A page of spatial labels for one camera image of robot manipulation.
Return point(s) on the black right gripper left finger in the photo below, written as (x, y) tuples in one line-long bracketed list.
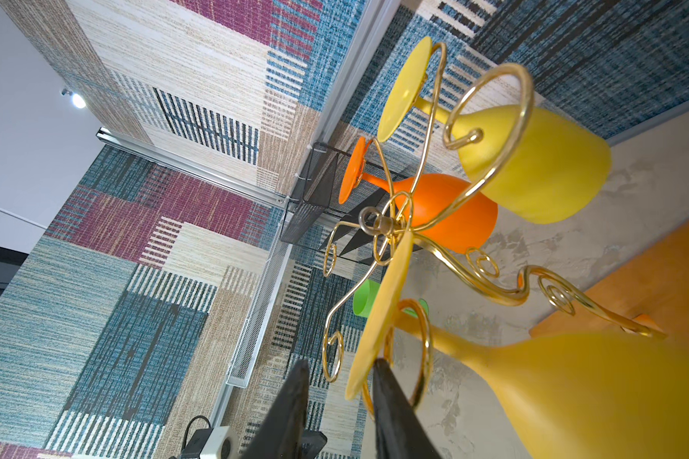
[(280, 435)]

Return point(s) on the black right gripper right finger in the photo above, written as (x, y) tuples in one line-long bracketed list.
[(399, 434)]

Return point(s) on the gold wire wine glass rack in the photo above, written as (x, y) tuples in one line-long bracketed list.
[(475, 267)]

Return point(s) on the green wine glass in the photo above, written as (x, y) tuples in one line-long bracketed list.
[(364, 298)]

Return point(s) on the yellow front wine glass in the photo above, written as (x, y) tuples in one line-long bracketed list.
[(587, 395)]

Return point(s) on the yellow wine glass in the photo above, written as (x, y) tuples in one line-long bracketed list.
[(529, 160), (587, 395)]

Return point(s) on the orange back wine glass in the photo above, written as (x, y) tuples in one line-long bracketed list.
[(469, 227)]

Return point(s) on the black mesh shelf rack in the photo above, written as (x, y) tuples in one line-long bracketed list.
[(314, 208)]

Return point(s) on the yellow back wine glass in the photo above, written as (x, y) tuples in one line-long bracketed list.
[(529, 160)]

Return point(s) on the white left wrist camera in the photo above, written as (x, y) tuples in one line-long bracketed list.
[(211, 442)]

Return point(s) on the white mesh wall basket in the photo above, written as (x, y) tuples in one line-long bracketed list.
[(254, 329)]

